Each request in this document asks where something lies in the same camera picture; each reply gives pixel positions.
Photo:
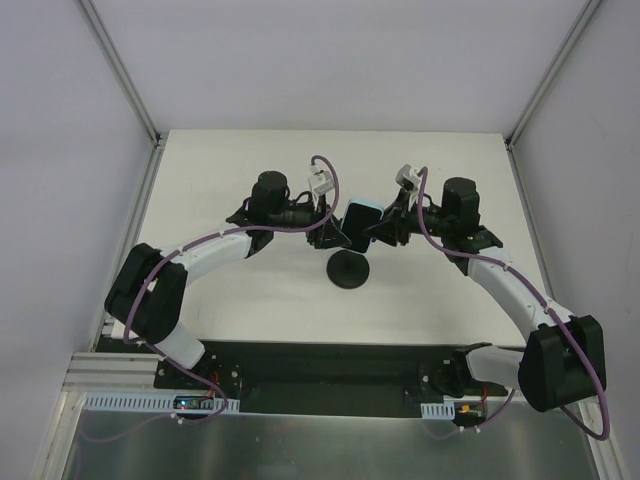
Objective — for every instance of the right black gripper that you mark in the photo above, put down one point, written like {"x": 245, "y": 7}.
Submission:
{"x": 397, "y": 226}

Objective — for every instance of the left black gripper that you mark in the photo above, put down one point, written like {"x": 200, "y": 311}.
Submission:
{"x": 317, "y": 230}

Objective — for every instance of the blue case black phone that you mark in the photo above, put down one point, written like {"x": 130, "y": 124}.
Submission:
{"x": 360, "y": 215}

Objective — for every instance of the black phone stand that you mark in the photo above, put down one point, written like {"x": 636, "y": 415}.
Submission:
{"x": 348, "y": 270}

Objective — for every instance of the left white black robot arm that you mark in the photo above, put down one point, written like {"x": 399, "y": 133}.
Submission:
{"x": 148, "y": 291}

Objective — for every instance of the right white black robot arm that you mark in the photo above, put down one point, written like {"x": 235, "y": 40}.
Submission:
{"x": 563, "y": 360}

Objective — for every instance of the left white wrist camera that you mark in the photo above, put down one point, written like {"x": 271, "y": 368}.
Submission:
{"x": 320, "y": 182}

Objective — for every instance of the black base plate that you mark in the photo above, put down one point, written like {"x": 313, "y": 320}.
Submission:
{"x": 348, "y": 380}

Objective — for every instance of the right white cable duct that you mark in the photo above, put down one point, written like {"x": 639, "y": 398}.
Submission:
{"x": 445, "y": 411}

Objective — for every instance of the white cable duct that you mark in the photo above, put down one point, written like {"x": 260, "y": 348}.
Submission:
{"x": 159, "y": 403}
{"x": 445, "y": 411}

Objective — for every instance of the right aluminium frame post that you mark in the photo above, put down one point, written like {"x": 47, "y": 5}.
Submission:
{"x": 567, "y": 47}

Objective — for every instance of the aluminium frame post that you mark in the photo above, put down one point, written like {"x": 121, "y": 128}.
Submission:
{"x": 111, "y": 55}
{"x": 567, "y": 47}

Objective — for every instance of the left white cable duct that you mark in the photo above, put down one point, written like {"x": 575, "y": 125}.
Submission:
{"x": 159, "y": 403}

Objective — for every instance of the aluminium rail right side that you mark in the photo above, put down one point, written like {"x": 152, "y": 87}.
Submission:
{"x": 590, "y": 400}

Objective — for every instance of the aluminium rail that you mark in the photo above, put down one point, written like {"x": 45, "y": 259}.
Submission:
{"x": 108, "y": 364}
{"x": 590, "y": 400}

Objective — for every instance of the left aluminium frame post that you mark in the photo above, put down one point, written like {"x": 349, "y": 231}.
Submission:
{"x": 111, "y": 55}

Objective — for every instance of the aluminium rail left side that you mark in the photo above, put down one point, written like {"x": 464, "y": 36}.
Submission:
{"x": 108, "y": 364}

